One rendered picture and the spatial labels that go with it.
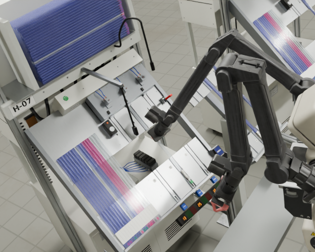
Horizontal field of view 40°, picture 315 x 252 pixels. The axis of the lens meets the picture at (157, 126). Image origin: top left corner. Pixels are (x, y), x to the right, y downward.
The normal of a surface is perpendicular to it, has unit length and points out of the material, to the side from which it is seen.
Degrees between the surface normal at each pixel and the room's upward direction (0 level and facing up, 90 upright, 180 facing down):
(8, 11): 90
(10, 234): 0
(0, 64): 90
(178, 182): 44
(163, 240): 90
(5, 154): 0
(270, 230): 0
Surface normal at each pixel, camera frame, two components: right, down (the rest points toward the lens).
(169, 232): 0.66, 0.32
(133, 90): 0.30, -0.33
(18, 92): -0.22, -0.78
